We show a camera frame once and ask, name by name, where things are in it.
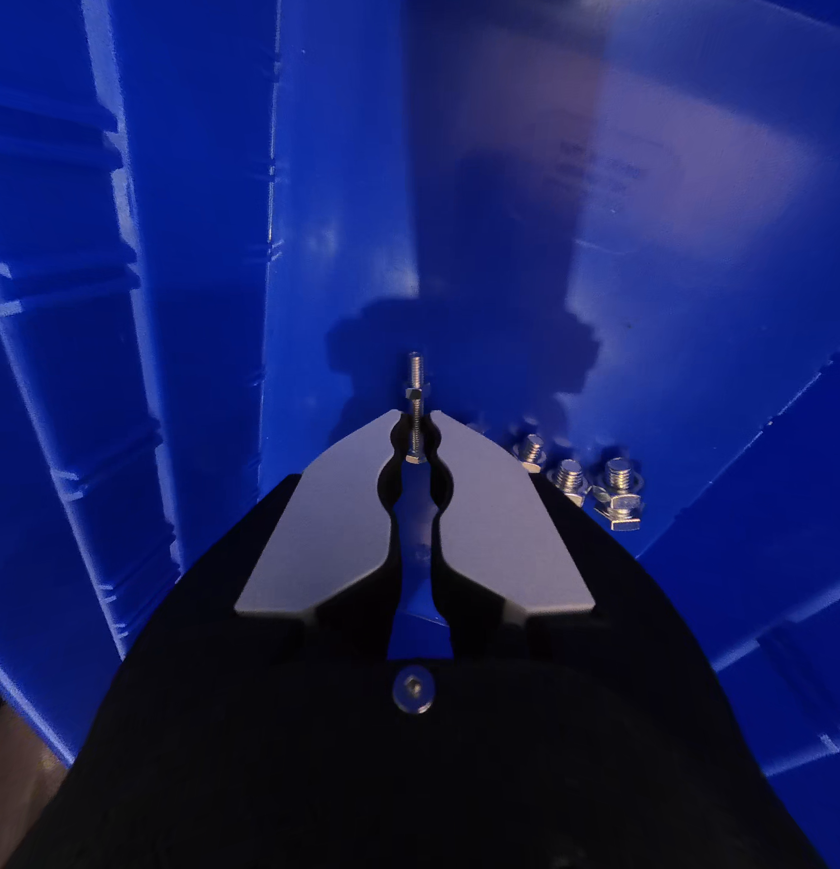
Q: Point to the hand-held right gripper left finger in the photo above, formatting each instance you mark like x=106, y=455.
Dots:
x=311, y=529

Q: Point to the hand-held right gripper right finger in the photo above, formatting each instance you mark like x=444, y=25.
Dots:
x=515, y=529

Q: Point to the small hex nut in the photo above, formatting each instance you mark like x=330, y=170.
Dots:
x=415, y=394

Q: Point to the thin long bolt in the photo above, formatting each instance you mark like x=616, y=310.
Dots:
x=414, y=373

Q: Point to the blue plastic bin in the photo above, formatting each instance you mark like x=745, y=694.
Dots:
x=189, y=271

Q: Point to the short thick bolt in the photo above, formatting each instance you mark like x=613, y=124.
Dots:
x=620, y=474
x=617, y=514
x=532, y=451
x=571, y=478

